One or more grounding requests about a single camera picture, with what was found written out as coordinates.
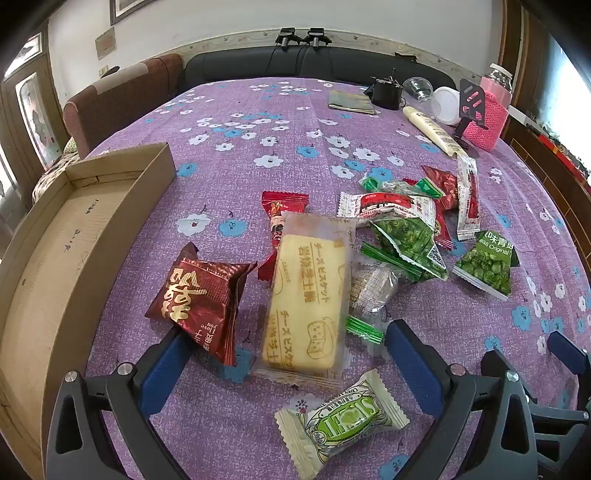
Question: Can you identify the wooden cabinet with glass panel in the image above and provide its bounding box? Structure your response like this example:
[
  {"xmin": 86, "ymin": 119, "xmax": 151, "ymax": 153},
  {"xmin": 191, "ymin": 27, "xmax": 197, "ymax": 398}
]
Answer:
[{"xmin": 498, "ymin": 0, "xmax": 591, "ymax": 188}]

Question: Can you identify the wooden door with glass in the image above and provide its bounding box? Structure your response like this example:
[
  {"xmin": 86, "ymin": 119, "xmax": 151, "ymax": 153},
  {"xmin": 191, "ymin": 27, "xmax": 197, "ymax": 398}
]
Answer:
[{"xmin": 0, "ymin": 31, "xmax": 71, "ymax": 232}]

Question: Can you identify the wide white red snack packet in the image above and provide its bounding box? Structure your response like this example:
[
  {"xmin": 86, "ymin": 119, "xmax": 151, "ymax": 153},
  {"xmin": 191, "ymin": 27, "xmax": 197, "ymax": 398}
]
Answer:
[{"xmin": 337, "ymin": 191, "xmax": 437, "ymax": 232}]

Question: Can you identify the brown armchair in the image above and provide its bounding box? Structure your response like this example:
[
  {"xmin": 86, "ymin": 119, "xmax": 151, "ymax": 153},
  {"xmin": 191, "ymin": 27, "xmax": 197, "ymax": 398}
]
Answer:
[{"xmin": 63, "ymin": 53, "xmax": 184, "ymax": 158}]

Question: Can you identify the clear green-striped snack packet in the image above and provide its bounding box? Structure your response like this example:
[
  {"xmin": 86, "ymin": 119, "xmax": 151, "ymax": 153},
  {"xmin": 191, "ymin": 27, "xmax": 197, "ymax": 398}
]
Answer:
[{"xmin": 346, "ymin": 243, "xmax": 419, "ymax": 345}]

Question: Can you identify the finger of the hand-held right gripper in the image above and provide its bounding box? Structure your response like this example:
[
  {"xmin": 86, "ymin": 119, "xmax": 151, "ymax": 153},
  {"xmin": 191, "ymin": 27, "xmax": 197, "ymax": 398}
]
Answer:
[
  {"xmin": 547, "ymin": 330, "xmax": 591, "ymax": 377},
  {"xmin": 530, "ymin": 399, "xmax": 591, "ymax": 462}
]

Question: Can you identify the white green candy packet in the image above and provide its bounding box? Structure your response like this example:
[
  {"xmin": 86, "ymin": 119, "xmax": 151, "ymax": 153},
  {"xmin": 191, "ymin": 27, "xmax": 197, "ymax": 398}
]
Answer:
[{"xmin": 274, "ymin": 369, "xmax": 411, "ymax": 480}]

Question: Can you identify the black leather sofa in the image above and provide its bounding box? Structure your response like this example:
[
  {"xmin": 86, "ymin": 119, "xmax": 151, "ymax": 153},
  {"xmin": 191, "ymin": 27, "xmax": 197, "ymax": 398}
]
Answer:
[{"xmin": 178, "ymin": 45, "xmax": 468, "ymax": 95}]

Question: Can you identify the floral seat cushion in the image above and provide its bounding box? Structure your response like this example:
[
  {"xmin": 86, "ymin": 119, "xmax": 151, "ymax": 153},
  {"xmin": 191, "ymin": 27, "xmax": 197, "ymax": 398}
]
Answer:
[{"xmin": 31, "ymin": 137, "xmax": 89, "ymax": 204}]

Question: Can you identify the purple floral tablecloth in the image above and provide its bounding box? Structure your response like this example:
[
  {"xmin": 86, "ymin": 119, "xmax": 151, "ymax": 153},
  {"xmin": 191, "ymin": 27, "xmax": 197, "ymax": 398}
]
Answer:
[{"xmin": 83, "ymin": 76, "xmax": 591, "ymax": 480}]

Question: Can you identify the green pea packet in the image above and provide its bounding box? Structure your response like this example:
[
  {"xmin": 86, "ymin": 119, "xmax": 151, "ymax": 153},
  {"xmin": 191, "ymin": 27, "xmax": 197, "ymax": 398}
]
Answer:
[
  {"xmin": 451, "ymin": 230, "xmax": 521, "ymax": 302},
  {"xmin": 369, "ymin": 217, "xmax": 450, "ymax": 281}
]

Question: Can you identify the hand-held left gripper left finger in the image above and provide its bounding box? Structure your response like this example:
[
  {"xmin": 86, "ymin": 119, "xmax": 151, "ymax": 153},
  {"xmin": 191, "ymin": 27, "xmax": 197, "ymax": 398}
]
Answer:
[{"xmin": 46, "ymin": 329, "xmax": 195, "ymax": 480}]

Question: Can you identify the dark red gold-print snack packet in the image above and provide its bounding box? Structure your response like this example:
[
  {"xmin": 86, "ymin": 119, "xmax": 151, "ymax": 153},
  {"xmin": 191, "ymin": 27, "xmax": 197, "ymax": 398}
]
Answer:
[{"xmin": 144, "ymin": 242, "xmax": 258, "ymax": 367}]

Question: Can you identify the long white red snack packet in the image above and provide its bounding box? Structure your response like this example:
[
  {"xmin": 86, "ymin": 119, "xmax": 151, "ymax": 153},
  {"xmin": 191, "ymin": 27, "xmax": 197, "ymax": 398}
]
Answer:
[{"xmin": 456, "ymin": 154, "xmax": 481, "ymax": 241}]

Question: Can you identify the small green snack packet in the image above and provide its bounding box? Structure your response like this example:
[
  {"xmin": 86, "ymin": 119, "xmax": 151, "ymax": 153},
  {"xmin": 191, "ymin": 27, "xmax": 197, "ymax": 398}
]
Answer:
[
  {"xmin": 360, "ymin": 172, "xmax": 393, "ymax": 193},
  {"xmin": 381, "ymin": 178, "xmax": 445, "ymax": 200}
]

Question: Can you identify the framed wall picture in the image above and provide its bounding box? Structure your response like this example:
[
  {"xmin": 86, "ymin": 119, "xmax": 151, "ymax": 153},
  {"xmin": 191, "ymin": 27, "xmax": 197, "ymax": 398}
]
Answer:
[{"xmin": 109, "ymin": 0, "xmax": 165, "ymax": 27}]

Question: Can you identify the brown cardboard box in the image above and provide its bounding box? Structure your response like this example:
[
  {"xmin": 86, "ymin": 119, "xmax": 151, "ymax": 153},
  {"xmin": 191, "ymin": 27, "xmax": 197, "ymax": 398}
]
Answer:
[{"xmin": 0, "ymin": 142, "xmax": 177, "ymax": 468}]

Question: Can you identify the small wall plaque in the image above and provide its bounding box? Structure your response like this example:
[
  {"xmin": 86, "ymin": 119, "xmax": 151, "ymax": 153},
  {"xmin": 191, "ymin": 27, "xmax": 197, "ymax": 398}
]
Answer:
[{"xmin": 95, "ymin": 27, "xmax": 116, "ymax": 60}]

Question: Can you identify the red foil snack packet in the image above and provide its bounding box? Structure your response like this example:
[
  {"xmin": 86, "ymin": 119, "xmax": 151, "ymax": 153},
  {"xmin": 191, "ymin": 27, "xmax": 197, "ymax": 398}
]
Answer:
[{"xmin": 421, "ymin": 165, "xmax": 459, "ymax": 251}]

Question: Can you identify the white cup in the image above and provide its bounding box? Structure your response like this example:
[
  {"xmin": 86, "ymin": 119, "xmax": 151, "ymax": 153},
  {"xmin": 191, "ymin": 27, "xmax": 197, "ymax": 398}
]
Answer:
[{"xmin": 431, "ymin": 86, "xmax": 465, "ymax": 124}]

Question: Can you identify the bottle with pink knit sleeve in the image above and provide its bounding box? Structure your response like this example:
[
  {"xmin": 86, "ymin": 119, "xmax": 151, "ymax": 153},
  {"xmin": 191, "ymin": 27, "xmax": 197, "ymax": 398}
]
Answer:
[{"xmin": 463, "ymin": 64, "xmax": 515, "ymax": 151}]

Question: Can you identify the clear yellow biscuit packet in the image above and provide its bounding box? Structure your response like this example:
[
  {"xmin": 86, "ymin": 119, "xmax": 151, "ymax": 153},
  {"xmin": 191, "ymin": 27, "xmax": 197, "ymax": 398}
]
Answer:
[{"xmin": 252, "ymin": 212, "xmax": 359, "ymax": 393}]

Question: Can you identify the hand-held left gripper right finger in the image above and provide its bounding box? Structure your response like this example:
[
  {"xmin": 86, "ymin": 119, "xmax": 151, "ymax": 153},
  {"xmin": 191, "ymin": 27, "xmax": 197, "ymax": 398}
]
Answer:
[{"xmin": 385, "ymin": 318, "xmax": 542, "ymax": 480}]

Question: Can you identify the bright red candy packet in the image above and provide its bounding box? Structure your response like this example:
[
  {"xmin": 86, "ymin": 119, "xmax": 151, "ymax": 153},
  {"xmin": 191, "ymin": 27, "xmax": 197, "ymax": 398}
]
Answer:
[{"xmin": 257, "ymin": 191, "xmax": 310, "ymax": 288}]

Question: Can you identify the grey green pouch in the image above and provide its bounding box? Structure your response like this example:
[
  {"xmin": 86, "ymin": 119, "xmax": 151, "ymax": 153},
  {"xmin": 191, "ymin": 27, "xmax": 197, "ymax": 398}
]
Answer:
[{"xmin": 328, "ymin": 90, "xmax": 378, "ymax": 116}]

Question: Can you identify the small black device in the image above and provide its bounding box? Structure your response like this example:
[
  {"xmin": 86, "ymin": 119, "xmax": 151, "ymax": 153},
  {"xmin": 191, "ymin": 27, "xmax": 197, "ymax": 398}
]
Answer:
[{"xmin": 371, "ymin": 68, "xmax": 403, "ymax": 111}]

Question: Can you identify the black phone stand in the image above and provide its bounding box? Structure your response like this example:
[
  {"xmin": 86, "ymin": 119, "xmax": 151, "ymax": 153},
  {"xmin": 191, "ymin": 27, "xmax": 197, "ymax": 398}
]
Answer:
[{"xmin": 454, "ymin": 78, "xmax": 488, "ymax": 149}]

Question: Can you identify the cream squeeze tube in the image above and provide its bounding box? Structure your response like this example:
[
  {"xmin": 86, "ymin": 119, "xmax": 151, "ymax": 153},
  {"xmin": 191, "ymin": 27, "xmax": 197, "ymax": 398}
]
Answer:
[{"xmin": 402, "ymin": 106, "xmax": 470, "ymax": 158}]

